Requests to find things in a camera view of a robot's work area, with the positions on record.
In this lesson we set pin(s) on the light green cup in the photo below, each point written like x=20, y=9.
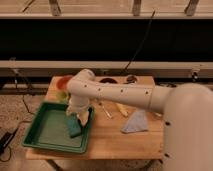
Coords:
x=63, y=97

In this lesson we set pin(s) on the dark brown bowl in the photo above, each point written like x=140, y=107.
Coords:
x=108, y=80

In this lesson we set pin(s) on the blue grey cloth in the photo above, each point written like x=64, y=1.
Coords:
x=136, y=123

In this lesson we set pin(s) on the small glass jar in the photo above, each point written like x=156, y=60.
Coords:
x=131, y=79

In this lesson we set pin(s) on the green sponge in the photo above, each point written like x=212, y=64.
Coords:
x=74, y=126

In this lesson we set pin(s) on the orange bowl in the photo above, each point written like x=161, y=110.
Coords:
x=62, y=82

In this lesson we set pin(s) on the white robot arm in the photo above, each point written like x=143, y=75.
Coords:
x=187, y=112

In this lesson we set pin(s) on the green plastic tray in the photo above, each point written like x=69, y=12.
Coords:
x=49, y=130

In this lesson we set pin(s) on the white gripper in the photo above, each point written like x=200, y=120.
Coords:
x=81, y=111

